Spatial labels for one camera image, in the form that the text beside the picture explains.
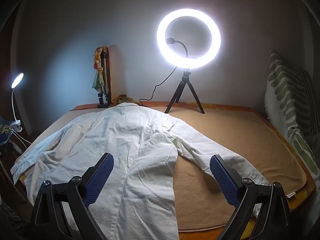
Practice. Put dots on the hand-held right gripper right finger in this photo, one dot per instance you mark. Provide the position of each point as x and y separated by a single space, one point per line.
225 180

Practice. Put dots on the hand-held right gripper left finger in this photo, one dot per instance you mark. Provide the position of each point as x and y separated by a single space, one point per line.
100 177

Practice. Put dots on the white button shirt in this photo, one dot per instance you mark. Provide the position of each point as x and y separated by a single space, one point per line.
130 142

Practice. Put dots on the tan blanket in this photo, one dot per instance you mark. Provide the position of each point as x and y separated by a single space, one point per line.
225 130

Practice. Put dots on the small colourful cloth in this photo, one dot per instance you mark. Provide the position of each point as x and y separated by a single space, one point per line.
123 98

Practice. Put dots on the colourful patterned scarf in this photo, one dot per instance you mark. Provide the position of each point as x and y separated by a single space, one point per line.
98 80

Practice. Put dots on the folded silver tripod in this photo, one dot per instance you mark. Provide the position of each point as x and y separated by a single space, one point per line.
106 75

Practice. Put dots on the green patterned pillow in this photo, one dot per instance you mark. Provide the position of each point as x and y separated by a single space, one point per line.
287 92

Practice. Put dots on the black mini tripod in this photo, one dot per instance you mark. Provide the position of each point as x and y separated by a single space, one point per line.
185 80

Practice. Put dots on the white clip desk lamp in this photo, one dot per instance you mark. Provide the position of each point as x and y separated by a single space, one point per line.
18 79

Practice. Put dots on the gooseneck phone holder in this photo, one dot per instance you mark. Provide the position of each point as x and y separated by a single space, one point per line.
170 41

